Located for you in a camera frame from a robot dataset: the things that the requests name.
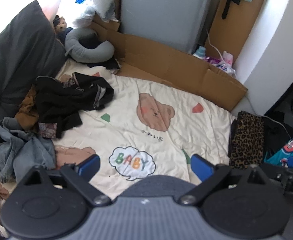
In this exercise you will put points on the blue denim garment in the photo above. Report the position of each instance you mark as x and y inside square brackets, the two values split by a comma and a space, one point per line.
[24, 150]

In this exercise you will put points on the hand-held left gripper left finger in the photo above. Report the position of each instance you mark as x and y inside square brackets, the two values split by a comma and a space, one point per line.
[89, 165]

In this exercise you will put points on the purple packet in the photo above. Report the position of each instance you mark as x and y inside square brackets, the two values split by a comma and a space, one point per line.
[211, 60]

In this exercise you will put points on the teal jersey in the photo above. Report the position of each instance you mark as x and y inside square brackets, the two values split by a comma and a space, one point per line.
[281, 155]

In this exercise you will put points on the pale blue plastic bag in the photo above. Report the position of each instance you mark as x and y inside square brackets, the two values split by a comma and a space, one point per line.
[85, 15]

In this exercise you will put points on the white and blue packet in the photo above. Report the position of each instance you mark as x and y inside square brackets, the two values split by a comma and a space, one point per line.
[225, 68]

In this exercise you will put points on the black pants with bear trim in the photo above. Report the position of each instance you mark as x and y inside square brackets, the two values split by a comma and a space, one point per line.
[59, 102]

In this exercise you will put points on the brown cardboard sheet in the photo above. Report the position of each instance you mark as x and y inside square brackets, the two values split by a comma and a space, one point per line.
[166, 62]

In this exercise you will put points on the dark grey pillow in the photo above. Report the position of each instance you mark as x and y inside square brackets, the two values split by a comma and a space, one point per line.
[21, 55]

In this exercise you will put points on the cream bear print blanket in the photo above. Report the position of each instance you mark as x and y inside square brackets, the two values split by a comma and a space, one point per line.
[126, 97]

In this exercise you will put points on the black loose garment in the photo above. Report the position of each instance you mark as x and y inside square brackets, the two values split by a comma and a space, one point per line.
[275, 135]

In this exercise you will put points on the pink bottle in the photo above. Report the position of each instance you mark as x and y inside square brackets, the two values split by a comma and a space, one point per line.
[227, 58]

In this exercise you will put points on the grey neck pillow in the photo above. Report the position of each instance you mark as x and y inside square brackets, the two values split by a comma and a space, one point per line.
[96, 55]

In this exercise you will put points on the brown garment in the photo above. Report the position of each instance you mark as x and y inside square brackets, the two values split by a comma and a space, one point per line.
[26, 115]

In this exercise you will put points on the upright cardboard panel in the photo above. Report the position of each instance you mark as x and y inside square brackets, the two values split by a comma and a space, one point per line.
[231, 30]

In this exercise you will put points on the brown teddy bear toy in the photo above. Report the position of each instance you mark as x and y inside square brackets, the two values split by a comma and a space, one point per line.
[60, 25]

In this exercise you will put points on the black crumpled cloth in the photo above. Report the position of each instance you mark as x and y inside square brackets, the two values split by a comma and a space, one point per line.
[109, 65]

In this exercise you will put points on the leopard print garment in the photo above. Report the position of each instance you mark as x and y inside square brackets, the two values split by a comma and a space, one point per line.
[247, 140]

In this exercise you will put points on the detergent bottle with blue cap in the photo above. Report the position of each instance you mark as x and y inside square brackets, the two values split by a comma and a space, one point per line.
[199, 52]

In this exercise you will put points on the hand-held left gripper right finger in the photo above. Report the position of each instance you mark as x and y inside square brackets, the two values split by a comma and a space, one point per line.
[202, 167]

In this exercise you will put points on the grey cabinet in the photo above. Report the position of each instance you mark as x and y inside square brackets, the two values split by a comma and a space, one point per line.
[161, 12]

